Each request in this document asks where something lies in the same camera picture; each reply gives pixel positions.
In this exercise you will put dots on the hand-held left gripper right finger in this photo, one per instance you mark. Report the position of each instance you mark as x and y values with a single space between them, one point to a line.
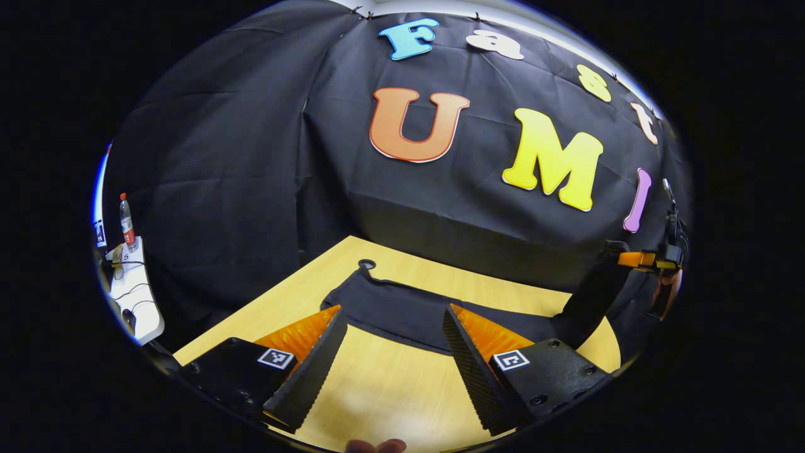
478 377

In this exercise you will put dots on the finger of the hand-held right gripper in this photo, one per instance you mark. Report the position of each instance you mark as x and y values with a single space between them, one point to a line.
635 258

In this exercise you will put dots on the black jeans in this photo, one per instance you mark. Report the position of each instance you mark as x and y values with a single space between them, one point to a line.
402 308

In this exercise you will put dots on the clear bottle red label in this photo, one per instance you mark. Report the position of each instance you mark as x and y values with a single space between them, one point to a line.
127 223

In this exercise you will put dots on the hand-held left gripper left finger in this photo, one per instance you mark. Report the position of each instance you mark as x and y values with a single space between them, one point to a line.
308 371

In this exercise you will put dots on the black backdrop cloth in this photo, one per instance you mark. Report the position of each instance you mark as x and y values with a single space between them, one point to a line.
251 157

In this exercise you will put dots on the white side table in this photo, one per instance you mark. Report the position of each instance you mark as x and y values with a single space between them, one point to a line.
138 308

